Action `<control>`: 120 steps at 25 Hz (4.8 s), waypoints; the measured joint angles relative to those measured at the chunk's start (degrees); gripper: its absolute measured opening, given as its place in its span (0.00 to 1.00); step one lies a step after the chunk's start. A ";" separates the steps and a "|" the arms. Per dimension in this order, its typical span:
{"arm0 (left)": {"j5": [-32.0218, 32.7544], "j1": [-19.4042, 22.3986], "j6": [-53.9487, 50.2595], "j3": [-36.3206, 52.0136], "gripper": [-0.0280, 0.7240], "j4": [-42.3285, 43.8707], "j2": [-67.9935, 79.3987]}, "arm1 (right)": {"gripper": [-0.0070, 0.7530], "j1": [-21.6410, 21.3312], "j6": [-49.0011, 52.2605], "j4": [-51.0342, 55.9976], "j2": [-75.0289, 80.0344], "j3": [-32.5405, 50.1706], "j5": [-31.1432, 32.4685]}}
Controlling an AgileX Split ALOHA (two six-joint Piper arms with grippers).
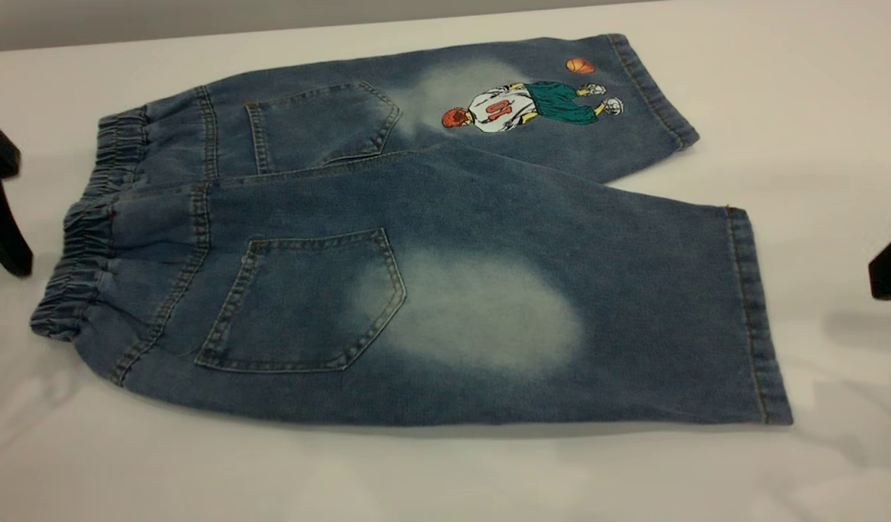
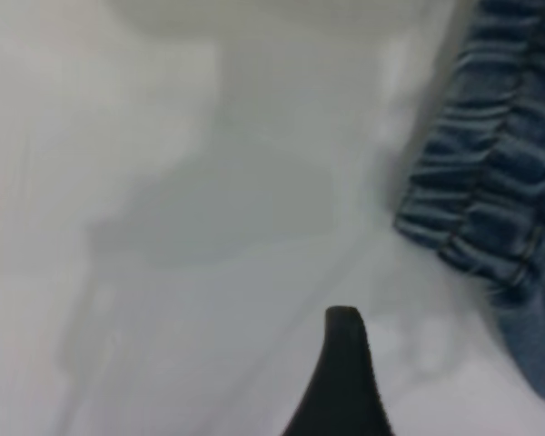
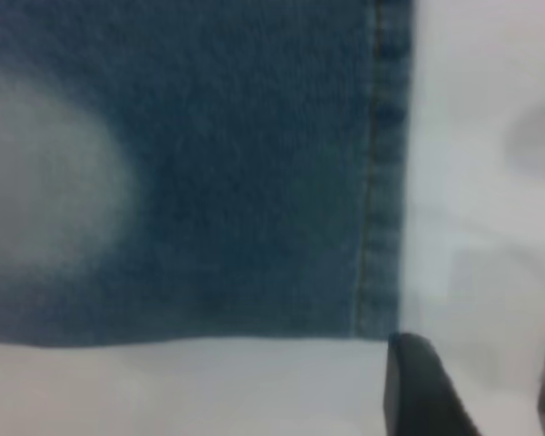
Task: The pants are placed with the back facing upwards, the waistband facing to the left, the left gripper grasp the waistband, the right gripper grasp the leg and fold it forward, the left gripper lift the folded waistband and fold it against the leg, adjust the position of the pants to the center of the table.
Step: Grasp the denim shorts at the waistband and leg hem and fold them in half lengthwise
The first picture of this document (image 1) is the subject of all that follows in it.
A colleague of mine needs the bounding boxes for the blue denim jeans with print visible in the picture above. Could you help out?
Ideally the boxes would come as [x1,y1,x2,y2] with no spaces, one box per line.
[30,33,794,427]

